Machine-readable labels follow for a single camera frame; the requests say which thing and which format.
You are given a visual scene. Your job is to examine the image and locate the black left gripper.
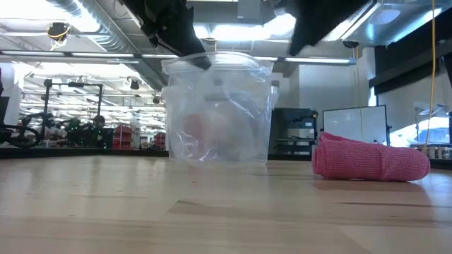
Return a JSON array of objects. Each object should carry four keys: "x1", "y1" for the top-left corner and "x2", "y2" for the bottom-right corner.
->
[{"x1": 121, "y1": 0, "x2": 213, "y2": 71}]

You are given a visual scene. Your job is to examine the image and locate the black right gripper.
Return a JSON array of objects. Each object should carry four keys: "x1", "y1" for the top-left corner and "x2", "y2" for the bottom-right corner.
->
[{"x1": 278, "y1": 0, "x2": 371, "y2": 57}]

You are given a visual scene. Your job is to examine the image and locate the clear plastic zip bag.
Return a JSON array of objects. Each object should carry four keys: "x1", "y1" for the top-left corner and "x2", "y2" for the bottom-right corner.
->
[{"x1": 161, "y1": 51, "x2": 275, "y2": 166}]

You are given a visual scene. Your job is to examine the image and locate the clear plastic storage container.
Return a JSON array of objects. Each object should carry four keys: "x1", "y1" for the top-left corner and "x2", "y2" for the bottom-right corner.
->
[{"x1": 165, "y1": 98, "x2": 272, "y2": 165}]

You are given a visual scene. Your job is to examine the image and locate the pink elastic bandage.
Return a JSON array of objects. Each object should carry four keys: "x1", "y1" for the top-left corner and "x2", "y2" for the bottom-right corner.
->
[{"x1": 311, "y1": 132, "x2": 431, "y2": 183}]

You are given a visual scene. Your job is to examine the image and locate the long ceiling light bar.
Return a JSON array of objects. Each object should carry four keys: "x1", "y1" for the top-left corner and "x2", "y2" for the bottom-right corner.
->
[{"x1": 254, "y1": 55, "x2": 357, "y2": 66}]

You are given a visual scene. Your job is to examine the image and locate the grey ceiling junction box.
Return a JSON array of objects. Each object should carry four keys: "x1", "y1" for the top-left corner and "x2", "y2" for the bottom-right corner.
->
[{"x1": 237, "y1": 0, "x2": 264, "y2": 20}]

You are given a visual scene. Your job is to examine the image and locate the black equipment cart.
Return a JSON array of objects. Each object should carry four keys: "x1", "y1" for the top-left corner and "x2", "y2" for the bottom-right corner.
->
[{"x1": 270, "y1": 107, "x2": 319, "y2": 156}]

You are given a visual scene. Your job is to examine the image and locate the white whiteboard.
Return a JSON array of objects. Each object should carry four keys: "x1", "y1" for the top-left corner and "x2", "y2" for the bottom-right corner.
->
[{"x1": 321, "y1": 104, "x2": 389, "y2": 146}]

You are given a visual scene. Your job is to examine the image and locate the black robot workstation rig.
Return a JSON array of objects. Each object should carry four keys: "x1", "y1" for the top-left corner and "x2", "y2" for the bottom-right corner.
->
[{"x1": 40, "y1": 78, "x2": 117, "y2": 149}]

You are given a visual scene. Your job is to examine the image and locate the black office chair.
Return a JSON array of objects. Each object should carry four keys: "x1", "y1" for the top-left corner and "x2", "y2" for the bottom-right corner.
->
[{"x1": 0, "y1": 95, "x2": 42, "y2": 149}]

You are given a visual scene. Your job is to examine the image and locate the silver ceiling ventilation duct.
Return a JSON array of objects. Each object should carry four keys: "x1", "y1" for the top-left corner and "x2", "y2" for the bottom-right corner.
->
[{"x1": 45, "y1": 0, "x2": 170, "y2": 89}]

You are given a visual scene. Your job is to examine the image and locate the yellow cable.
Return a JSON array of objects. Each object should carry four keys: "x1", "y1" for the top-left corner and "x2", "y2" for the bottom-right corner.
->
[{"x1": 422, "y1": 0, "x2": 437, "y2": 149}]

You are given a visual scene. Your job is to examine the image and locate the hanging yellow cable reel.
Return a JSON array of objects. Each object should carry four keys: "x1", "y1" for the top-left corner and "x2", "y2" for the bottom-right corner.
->
[{"x1": 46, "y1": 21, "x2": 71, "y2": 50}]

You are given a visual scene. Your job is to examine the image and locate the black aluminium table frame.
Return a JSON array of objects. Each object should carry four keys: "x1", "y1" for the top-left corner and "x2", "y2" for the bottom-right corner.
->
[{"x1": 0, "y1": 146, "x2": 452, "y2": 171}]

